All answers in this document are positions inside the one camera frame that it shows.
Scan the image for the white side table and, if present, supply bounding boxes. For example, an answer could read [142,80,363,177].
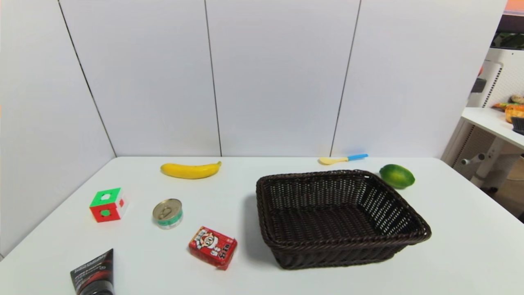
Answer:
[461,107,524,189]

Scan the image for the small tin can green label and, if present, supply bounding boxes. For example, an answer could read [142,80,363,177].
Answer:
[152,198,183,230]

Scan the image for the red cartoon drink carton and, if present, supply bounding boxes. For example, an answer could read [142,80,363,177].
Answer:
[188,226,238,271]

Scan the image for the yellow spoon with blue handle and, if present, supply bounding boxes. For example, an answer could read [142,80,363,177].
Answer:
[319,154,369,166]

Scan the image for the green lime fruit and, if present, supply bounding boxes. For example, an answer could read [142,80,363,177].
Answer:
[379,164,416,189]

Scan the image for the orange food item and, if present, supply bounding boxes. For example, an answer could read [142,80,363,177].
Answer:
[504,104,524,124]

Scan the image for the white pegboard rack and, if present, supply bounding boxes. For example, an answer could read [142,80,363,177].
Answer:
[468,47,524,109]

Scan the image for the black cosmetic tube red print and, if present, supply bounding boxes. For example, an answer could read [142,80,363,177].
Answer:
[70,248,115,295]

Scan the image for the dark brown wicker basket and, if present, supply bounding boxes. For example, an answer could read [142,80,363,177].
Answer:
[256,170,432,270]

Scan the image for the yellow banana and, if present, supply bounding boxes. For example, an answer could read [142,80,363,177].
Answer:
[160,161,222,179]

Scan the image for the red and green puzzle cube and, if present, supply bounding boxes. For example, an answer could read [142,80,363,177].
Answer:
[89,187,128,223]

